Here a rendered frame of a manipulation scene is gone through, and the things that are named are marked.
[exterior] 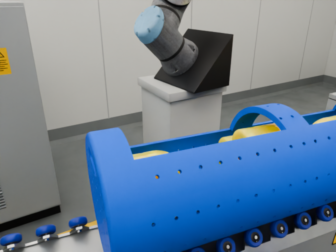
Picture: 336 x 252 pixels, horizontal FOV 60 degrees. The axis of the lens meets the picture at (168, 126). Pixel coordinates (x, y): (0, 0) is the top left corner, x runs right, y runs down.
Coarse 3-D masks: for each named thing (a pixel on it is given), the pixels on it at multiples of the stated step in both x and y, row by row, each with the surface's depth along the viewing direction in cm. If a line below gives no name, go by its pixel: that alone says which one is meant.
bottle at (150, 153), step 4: (144, 152) 67; (148, 152) 67; (152, 152) 67; (156, 152) 67; (160, 152) 67; (164, 152) 68; (168, 152) 69; (136, 156) 65; (140, 156) 65; (144, 156) 66; (148, 156) 66; (156, 176) 66
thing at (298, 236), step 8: (320, 224) 76; (328, 224) 77; (296, 232) 73; (304, 232) 74; (312, 232) 75; (320, 232) 75; (272, 240) 71; (280, 240) 71; (288, 240) 72; (296, 240) 73; (304, 240) 73; (248, 248) 68; (256, 248) 69; (264, 248) 70; (272, 248) 70; (280, 248) 71
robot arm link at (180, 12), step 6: (156, 0) 126; (162, 0) 124; (168, 0) 122; (174, 0) 121; (180, 0) 122; (186, 0) 123; (174, 6) 124; (180, 6) 124; (186, 6) 128; (180, 12) 128; (180, 18) 129
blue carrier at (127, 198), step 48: (96, 144) 53; (144, 144) 75; (192, 144) 81; (240, 144) 58; (288, 144) 61; (96, 192) 57; (144, 192) 49; (192, 192) 52; (240, 192) 55; (288, 192) 60; (144, 240) 50; (192, 240) 55
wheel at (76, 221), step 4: (80, 216) 72; (84, 216) 72; (72, 220) 71; (76, 220) 71; (80, 220) 71; (84, 220) 72; (72, 224) 70; (76, 224) 70; (80, 224) 72; (84, 224) 73
